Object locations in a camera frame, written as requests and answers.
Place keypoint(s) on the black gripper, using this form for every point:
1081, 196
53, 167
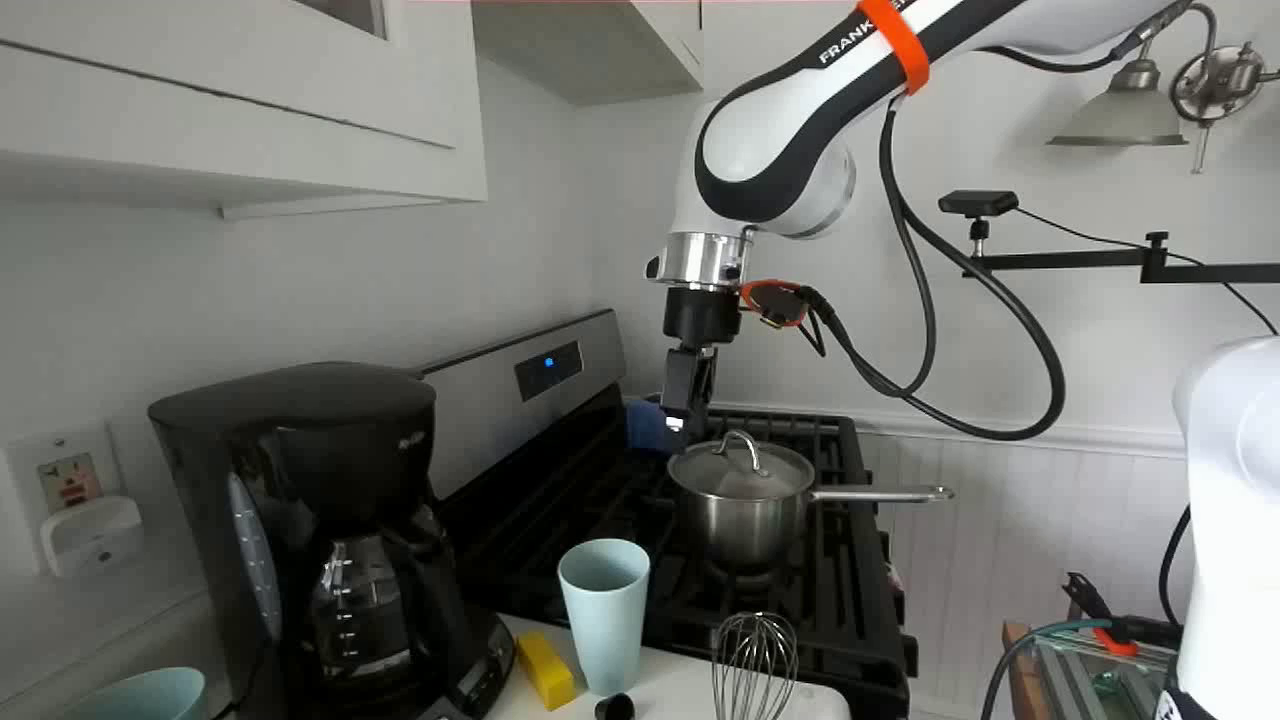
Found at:
700, 318

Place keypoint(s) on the steel pot lid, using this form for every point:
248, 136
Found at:
745, 470

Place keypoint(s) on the large steel pot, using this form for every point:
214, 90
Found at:
741, 530

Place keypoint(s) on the teal plastic cup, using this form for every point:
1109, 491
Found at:
600, 626

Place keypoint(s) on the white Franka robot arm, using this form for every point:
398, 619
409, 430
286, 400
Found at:
772, 134

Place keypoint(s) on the blue cloth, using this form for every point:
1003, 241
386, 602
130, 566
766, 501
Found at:
644, 425

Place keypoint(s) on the black and steel stove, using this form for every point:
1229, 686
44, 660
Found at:
482, 412

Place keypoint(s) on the yellow sponge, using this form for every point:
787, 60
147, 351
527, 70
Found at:
547, 669

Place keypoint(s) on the small black knob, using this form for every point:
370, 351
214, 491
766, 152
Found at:
615, 705

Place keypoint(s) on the black coffee maker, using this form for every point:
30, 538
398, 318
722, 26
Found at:
334, 425

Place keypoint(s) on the glass coffee carafe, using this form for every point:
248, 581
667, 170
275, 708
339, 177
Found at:
381, 613

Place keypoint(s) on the silver metal equipment rack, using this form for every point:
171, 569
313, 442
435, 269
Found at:
1086, 672

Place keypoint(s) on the white cylindrical appliance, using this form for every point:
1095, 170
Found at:
1234, 534

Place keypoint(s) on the white plug-in device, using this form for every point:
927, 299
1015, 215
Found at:
91, 538

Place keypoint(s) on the pale teal plate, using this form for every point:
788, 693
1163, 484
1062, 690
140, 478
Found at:
147, 697

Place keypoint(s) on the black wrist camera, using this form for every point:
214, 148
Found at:
782, 306

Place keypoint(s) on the black mounted camera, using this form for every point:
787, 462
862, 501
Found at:
978, 201

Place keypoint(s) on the white wall cabinet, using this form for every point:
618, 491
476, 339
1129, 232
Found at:
584, 46
200, 81

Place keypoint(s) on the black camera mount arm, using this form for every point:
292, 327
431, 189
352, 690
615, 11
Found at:
1065, 262

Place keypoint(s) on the wall lamp fixture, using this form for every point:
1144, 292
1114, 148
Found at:
1124, 121

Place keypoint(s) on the white wall outlet plate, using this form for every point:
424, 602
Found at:
67, 462

